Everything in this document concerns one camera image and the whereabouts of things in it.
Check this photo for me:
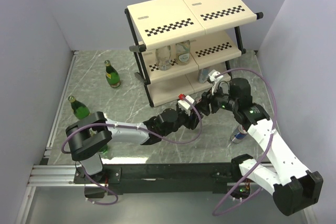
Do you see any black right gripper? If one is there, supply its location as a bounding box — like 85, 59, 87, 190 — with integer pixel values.
194, 82, 238, 116

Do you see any silver blue energy drink can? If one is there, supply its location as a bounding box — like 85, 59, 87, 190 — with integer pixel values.
197, 67, 210, 83

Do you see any clear Chang soda water bottle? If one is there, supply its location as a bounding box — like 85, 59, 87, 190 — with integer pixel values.
155, 46, 171, 71

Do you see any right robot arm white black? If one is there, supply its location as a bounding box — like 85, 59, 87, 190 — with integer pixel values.
201, 72, 323, 216

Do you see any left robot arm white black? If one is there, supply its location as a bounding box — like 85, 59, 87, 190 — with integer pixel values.
61, 104, 203, 183

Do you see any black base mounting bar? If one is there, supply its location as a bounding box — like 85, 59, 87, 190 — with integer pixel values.
73, 162, 263, 201

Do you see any green glass bottle far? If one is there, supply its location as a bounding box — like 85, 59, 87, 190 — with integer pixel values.
104, 60, 121, 88

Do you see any green glass bottle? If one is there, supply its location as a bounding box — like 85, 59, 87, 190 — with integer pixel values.
68, 95, 90, 120
104, 60, 121, 88
98, 144, 109, 154

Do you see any green glass bottle near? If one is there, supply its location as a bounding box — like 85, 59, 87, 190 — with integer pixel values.
98, 144, 109, 154

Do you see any green glass bottle middle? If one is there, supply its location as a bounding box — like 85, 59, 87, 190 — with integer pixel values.
68, 95, 90, 120

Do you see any beige two-tier shelf black frame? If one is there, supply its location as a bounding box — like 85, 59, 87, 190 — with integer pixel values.
124, 0, 264, 107

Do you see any aluminium rail frame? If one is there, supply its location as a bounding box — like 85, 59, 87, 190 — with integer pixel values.
22, 50, 317, 223

